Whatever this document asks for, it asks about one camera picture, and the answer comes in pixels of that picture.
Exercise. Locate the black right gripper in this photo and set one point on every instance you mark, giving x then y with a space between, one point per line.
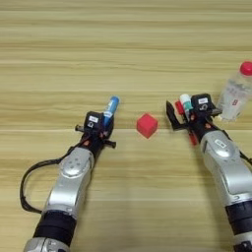
200 126

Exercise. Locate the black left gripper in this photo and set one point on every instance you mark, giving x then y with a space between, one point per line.
95 139

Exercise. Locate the green white glue stick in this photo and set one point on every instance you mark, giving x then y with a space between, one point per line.
186 102

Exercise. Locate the red black marker pen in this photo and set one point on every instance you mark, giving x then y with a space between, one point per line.
179 107

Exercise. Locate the blue glue stick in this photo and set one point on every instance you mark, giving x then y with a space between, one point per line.
112 106

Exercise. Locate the red cube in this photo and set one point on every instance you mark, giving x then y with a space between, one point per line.
147 126

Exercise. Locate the clear bottle red cap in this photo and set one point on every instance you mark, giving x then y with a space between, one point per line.
233 96

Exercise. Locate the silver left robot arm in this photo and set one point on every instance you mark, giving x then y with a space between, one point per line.
69 187

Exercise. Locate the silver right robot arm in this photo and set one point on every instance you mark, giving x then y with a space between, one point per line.
226 170

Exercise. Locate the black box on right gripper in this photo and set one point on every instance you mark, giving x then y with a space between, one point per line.
201 103

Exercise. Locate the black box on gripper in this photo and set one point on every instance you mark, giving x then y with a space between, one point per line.
201 103
93 121

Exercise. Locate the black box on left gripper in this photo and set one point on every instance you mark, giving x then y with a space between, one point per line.
93 121

